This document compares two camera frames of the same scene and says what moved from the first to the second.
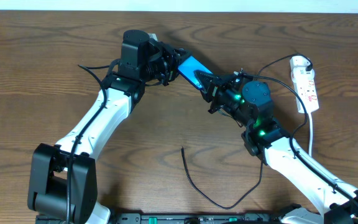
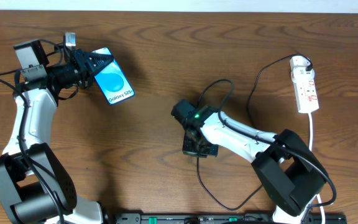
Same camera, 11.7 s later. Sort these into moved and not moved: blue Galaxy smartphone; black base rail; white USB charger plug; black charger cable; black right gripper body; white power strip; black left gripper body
Moved: black left gripper body; blue Galaxy smartphone; black charger cable; black right gripper body
Not moved: white power strip; black base rail; white USB charger plug
